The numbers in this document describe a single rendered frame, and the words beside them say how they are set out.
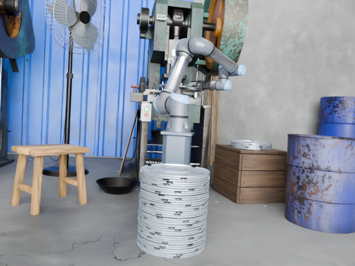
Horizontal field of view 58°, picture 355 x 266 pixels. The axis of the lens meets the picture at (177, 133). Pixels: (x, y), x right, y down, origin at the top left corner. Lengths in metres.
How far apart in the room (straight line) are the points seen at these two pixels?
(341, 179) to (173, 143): 0.90
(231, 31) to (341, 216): 1.47
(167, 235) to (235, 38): 1.68
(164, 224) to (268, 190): 1.10
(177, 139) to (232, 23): 1.07
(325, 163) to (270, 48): 2.78
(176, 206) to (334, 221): 0.91
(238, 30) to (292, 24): 2.08
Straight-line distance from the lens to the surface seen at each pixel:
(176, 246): 1.29
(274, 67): 4.34
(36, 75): 3.96
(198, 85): 2.47
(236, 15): 2.55
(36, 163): 1.78
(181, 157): 1.86
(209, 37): 3.16
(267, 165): 2.19
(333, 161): 1.77
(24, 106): 3.95
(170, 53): 2.69
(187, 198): 1.26
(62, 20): 2.77
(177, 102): 1.88
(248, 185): 2.15
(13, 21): 3.21
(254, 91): 4.20
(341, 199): 1.82
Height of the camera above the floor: 0.54
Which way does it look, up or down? 3 degrees down
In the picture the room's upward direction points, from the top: 4 degrees clockwise
